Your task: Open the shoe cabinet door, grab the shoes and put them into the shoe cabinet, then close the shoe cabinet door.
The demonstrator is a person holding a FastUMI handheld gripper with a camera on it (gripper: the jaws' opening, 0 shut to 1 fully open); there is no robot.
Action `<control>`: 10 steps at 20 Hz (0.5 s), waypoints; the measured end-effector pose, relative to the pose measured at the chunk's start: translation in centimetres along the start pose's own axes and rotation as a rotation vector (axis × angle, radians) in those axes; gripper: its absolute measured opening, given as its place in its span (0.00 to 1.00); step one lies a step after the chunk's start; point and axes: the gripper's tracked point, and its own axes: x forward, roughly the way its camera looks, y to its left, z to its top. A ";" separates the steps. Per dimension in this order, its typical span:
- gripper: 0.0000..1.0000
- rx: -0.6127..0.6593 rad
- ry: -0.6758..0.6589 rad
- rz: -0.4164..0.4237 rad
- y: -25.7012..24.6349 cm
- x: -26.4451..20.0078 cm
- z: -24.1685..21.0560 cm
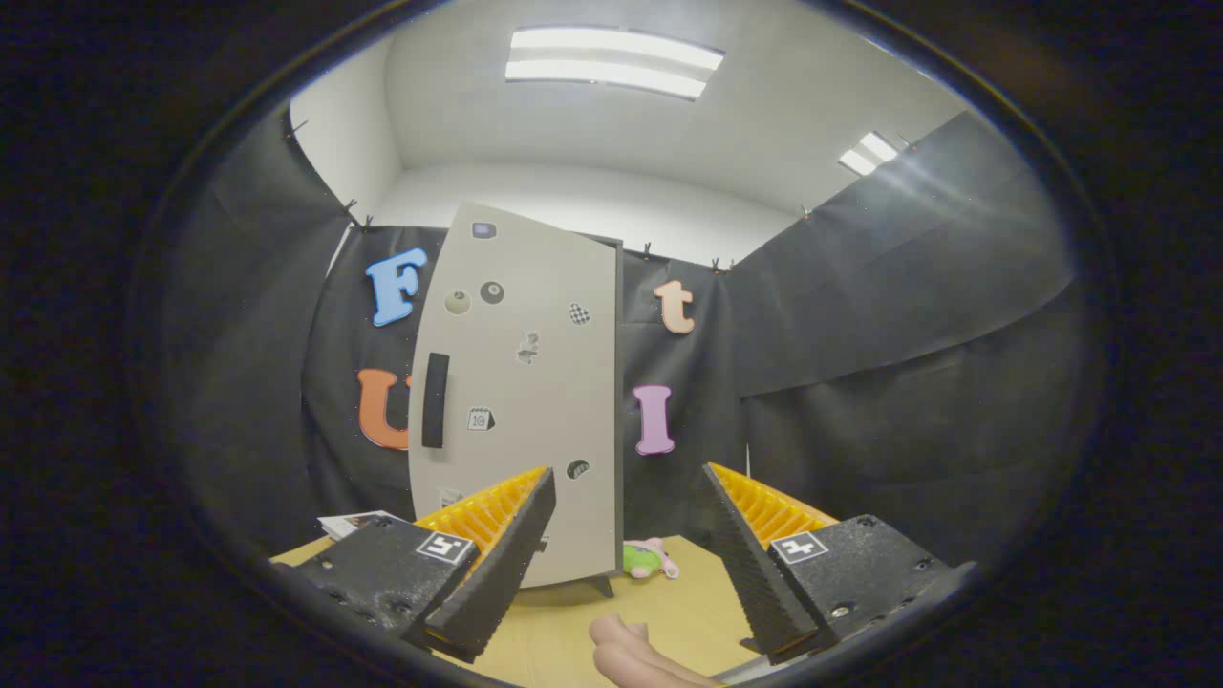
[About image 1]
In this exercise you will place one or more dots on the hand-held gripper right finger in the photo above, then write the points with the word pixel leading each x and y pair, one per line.
pixel 750 573

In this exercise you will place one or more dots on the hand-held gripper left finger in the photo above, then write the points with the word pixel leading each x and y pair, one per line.
pixel 506 564

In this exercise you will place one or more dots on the light grey shoe cabinet door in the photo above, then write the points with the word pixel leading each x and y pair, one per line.
pixel 535 401

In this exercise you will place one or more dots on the large ceiling light panel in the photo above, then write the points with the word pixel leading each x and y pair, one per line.
pixel 611 62

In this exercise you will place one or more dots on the green and pink plush toy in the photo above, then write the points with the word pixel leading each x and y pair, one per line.
pixel 645 559

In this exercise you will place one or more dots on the black backdrop cloth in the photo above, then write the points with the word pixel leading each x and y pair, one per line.
pixel 908 334

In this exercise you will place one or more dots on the small ceiling light panel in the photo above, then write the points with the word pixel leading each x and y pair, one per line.
pixel 868 153

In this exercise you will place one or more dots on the white book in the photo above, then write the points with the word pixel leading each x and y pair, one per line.
pixel 358 523

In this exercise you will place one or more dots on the grey shoe cabinet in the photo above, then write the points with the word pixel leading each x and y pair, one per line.
pixel 619 401

